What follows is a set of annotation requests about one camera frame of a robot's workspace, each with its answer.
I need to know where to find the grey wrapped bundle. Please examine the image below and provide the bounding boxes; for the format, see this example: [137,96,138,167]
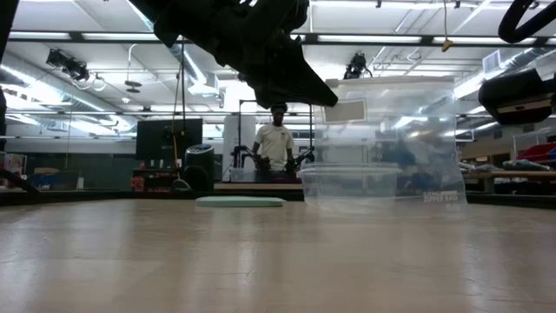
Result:
[459,160,500,174]
[502,158,553,172]

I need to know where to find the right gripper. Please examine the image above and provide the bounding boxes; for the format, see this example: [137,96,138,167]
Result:
[477,68,556,127]

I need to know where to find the long light bar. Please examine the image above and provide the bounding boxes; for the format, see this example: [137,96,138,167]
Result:
[8,29,556,48]

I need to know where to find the standing person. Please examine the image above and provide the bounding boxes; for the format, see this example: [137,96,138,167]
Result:
[251,103,295,183]

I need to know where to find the white air vent grille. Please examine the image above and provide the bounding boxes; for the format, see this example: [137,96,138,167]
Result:
[482,50,503,75]

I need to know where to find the mint green container lid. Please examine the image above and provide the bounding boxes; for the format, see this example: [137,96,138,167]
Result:
[194,195,288,209]

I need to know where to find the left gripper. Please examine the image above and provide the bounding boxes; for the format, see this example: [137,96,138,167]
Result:
[208,0,339,110]

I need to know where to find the red storage bin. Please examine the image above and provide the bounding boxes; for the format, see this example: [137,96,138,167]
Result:
[516,142,556,163]

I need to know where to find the clear plastic zipper bag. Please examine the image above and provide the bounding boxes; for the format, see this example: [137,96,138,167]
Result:
[312,76,469,215]

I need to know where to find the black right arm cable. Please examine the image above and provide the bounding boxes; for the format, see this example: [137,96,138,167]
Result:
[498,0,556,44]

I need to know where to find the wooden workbench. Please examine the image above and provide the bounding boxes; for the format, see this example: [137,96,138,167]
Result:
[462,170,556,195]

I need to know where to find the black hanging camera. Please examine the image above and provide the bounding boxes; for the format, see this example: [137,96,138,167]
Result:
[45,48,91,83]
[342,51,374,81]

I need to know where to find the dark shelf with items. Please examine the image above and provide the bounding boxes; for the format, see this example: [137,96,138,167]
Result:
[131,167,183,193]

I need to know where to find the clear plastic food container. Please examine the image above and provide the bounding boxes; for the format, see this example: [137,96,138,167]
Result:
[297,161,404,209]

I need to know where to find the yellow handled broom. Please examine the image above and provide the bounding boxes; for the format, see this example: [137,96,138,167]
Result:
[170,130,193,193]

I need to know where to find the yellow hanging tag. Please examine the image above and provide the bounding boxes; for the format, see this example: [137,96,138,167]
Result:
[441,0,454,53]

